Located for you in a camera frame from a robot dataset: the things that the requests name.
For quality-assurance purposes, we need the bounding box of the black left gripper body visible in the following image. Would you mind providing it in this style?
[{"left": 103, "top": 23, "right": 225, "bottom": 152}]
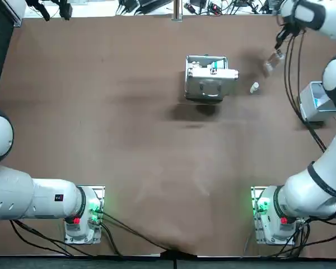
[{"left": 27, "top": 0, "right": 63, "bottom": 6}]

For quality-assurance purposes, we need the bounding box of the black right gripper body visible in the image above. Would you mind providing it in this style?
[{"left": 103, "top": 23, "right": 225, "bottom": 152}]
[{"left": 277, "top": 24, "right": 295, "bottom": 40}]

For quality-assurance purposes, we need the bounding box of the clear cotton swab packet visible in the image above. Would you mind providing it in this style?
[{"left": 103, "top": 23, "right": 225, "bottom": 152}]
[{"left": 263, "top": 49, "right": 286, "bottom": 77}]

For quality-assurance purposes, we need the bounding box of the clear gloves packet blue label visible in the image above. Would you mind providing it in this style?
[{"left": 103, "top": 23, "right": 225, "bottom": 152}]
[{"left": 313, "top": 92, "right": 330, "bottom": 109}]

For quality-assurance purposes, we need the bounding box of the white teal medicine box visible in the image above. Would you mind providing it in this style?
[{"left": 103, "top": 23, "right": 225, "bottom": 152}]
[{"left": 208, "top": 58, "right": 226, "bottom": 70}]

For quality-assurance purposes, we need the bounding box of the silver aluminium medical kit case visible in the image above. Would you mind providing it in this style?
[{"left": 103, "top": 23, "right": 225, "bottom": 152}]
[{"left": 184, "top": 54, "right": 240, "bottom": 103}]

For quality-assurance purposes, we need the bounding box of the black labelled power adapter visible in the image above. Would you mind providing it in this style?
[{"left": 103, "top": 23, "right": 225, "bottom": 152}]
[{"left": 264, "top": 0, "right": 281, "bottom": 14}]

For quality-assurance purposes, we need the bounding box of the small black power adapter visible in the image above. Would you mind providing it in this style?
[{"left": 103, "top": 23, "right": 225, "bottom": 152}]
[{"left": 116, "top": 0, "right": 138, "bottom": 14}]

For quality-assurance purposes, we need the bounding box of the grey power adapter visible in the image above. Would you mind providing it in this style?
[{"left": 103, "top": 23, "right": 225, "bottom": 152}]
[{"left": 138, "top": 0, "right": 173, "bottom": 8}]

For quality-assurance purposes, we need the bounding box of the silver aluminium corner post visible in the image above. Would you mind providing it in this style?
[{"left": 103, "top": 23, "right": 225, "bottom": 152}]
[{"left": 1, "top": 0, "right": 25, "bottom": 28}]

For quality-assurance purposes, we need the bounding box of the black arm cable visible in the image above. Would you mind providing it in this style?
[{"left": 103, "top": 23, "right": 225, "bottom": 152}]
[
  {"left": 290, "top": 30, "right": 327, "bottom": 148},
  {"left": 282, "top": 35, "right": 328, "bottom": 154}
]

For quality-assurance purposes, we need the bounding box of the silver aluminium frame post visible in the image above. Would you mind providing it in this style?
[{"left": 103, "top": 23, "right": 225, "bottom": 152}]
[{"left": 171, "top": 0, "right": 183, "bottom": 22}]

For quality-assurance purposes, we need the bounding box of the black base power cable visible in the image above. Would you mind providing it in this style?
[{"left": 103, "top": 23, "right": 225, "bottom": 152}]
[{"left": 99, "top": 210, "right": 177, "bottom": 257}]

